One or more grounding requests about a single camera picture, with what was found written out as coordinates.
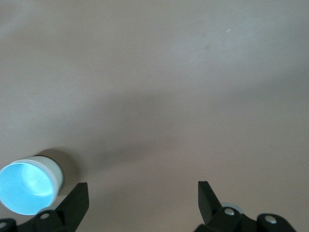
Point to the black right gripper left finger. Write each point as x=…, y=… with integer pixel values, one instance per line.
x=72, y=205

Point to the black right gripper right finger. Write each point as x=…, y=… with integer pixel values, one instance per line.
x=210, y=205

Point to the blue plastic bowl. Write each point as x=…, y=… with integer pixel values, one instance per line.
x=21, y=191

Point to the white plastic bowl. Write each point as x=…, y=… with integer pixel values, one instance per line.
x=58, y=169

